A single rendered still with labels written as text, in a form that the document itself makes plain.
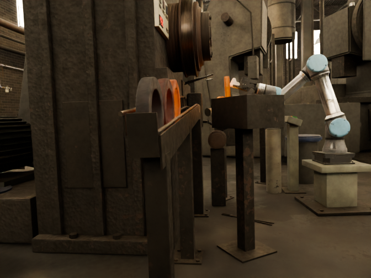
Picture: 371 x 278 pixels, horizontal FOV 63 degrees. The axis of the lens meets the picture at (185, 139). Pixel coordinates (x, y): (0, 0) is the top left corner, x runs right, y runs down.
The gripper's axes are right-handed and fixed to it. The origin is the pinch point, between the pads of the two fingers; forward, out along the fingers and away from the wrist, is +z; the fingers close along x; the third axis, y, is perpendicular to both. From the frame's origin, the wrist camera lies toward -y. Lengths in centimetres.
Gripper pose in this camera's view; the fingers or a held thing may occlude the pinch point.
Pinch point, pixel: (227, 85)
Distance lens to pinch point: 211.1
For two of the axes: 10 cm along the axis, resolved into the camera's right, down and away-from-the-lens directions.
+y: 2.3, -9.7, -1.0
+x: -1.2, 0.7, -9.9
